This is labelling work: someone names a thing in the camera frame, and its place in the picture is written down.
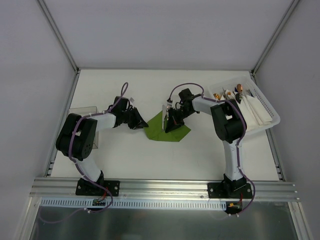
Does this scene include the white slotted cable duct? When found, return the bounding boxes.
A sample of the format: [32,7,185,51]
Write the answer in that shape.
[39,197,227,211]

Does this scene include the frame post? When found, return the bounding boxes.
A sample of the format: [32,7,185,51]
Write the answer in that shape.
[251,0,301,77]
[36,0,79,73]

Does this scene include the copper fork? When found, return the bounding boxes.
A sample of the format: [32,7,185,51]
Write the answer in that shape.
[228,92,236,101]

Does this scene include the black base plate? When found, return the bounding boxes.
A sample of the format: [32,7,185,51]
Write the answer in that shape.
[75,178,121,197]
[207,182,253,199]

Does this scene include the green handled fork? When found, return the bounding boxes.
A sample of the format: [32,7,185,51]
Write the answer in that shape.
[165,103,173,113]

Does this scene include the white rolled napkin bundle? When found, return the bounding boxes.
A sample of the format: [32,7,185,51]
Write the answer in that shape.
[244,95,272,126]

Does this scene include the white plastic basket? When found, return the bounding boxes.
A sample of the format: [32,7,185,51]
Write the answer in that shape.
[207,75,281,136]

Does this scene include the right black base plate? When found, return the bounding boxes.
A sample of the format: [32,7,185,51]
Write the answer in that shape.
[207,182,253,199]

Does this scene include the green paper napkin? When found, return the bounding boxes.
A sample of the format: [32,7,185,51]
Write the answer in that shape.
[144,111,192,143]

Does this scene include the left frame post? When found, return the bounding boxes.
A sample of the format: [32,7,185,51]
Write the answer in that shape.
[36,0,79,73]

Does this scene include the right frame post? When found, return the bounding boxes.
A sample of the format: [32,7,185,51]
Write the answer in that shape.
[251,0,301,77]

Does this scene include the silver table knife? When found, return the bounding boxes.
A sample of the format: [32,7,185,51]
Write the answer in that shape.
[161,105,168,132]

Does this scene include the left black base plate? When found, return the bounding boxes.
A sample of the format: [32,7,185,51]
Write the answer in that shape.
[75,178,121,197]

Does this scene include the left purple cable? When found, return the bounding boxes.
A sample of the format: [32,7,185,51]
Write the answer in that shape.
[68,82,130,213]

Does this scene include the aluminium rail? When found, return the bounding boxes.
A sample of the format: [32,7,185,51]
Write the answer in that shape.
[29,177,301,202]

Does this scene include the copper spoon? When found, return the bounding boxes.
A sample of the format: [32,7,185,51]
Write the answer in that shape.
[236,83,244,96]

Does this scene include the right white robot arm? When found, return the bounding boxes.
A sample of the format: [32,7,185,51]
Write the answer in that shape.
[162,88,247,198]

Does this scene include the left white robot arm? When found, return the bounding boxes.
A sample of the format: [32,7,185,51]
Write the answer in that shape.
[55,96,149,195]

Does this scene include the clear smoked plastic box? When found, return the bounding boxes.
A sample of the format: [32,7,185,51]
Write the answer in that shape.
[68,105,100,150]

